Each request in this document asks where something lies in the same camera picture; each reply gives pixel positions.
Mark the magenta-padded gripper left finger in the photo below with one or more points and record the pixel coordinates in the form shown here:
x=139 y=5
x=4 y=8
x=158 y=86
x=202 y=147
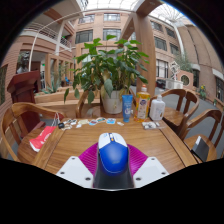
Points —
x=75 y=168

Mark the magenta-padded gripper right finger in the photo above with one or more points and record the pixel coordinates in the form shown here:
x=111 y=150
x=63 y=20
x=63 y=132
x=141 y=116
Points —
x=150 y=168

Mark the blue and white computer mouse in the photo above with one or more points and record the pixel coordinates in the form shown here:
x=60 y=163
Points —
x=113 y=160

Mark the small clear plastic packet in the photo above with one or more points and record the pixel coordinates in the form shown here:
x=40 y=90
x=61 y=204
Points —
x=150 y=125

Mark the red and white bag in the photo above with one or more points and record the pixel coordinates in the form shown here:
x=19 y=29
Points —
x=41 y=138

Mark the black notebook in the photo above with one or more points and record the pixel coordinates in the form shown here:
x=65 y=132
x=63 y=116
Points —
x=200 y=149

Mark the white pump bottle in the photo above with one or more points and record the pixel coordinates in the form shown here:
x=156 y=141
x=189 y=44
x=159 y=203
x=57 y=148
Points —
x=157 y=109

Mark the yellow liquid bottle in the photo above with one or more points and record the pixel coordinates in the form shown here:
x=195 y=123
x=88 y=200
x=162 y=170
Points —
x=142 y=106

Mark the blue tube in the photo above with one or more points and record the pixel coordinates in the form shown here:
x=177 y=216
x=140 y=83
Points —
x=127 y=108

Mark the dark red wooden lectern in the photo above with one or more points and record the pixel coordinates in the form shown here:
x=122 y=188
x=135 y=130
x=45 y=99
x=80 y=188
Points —
x=25 y=86

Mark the green potted plant white pot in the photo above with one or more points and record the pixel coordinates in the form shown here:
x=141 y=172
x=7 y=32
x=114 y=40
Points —
x=110 y=66

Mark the dark bust statue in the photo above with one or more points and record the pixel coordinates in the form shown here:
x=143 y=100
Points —
x=22 y=65

